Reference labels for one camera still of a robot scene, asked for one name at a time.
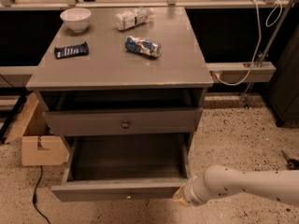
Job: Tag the foam gripper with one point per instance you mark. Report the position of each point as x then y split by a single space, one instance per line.
189 192

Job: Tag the grey drawer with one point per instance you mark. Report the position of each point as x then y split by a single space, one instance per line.
124 167
112 122

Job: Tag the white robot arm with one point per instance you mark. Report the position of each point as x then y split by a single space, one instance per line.
220 182

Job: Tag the grey wooden drawer cabinet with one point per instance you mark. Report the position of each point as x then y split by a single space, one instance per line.
110 77

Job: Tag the black tool on floor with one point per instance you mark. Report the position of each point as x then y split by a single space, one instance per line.
292 164

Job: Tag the grey metal stand pole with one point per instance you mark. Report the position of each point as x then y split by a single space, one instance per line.
257 61

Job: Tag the dark grey cabinet right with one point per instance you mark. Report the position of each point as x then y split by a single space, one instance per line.
282 91

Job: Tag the cardboard box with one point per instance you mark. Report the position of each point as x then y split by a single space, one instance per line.
38 146

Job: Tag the crushed blue snack can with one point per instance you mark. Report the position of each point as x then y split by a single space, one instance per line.
142 46

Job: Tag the dark blue snack bar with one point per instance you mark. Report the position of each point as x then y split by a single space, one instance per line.
71 51

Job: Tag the white plastic bottle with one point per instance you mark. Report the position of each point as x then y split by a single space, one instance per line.
133 17

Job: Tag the white ceramic bowl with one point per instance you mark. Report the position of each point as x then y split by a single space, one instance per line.
76 19

